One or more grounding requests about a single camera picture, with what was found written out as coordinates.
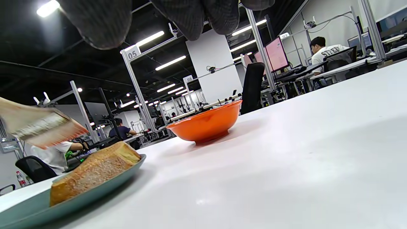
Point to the person's right hand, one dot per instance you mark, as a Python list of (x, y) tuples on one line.
[(105, 22)]

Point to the wooden brush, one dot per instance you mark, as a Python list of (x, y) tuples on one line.
[(38, 125)]

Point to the toasted bread slice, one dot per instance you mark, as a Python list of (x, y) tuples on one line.
[(95, 171)]

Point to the teal round plate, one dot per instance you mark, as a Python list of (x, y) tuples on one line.
[(25, 206)]

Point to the row of ceiling lights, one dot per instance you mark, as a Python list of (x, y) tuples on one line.
[(149, 38)]

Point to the orange plastic bowl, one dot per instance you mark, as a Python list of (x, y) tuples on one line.
[(206, 122)]

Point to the black mesh office chair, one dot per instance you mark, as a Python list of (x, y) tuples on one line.
[(340, 58), (35, 168)]

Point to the pink screen monitor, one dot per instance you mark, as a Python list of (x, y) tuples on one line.
[(276, 54)]

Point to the clear water bottle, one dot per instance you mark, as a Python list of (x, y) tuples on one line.
[(21, 179)]

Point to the long grey office desk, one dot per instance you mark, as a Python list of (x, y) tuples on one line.
[(346, 67)]

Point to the white metal frame post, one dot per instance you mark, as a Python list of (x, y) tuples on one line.
[(259, 44), (140, 92), (372, 28)]

